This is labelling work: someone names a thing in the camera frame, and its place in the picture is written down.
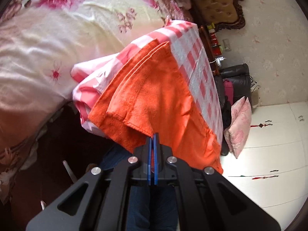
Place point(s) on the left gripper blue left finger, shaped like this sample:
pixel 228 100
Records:
pixel 131 170

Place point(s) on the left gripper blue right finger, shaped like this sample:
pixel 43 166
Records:
pixel 169 170

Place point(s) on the orange pants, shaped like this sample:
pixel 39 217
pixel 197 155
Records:
pixel 150 96

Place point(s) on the pink floral pillow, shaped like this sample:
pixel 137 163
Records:
pixel 237 133

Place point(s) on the maroon garment on armchair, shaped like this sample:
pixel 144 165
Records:
pixel 228 90

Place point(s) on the red tassel wardrobe ornament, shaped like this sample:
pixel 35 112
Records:
pixel 261 125

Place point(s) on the red white checkered tablecloth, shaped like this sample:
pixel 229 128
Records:
pixel 94 76

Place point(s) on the black leather armchair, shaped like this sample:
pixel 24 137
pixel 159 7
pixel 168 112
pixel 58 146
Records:
pixel 241 80

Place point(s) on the red cup on nightstand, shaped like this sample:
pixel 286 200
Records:
pixel 216 50

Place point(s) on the dark wooden nightstand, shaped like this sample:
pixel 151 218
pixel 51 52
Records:
pixel 204 35

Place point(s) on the floral pink bed sheet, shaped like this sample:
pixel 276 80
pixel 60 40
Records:
pixel 41 40

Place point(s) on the tufted brown bed headboard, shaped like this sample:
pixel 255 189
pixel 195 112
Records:
pixel 223 14

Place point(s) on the wall power socket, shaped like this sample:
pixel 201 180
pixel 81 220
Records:
pixel 226 45

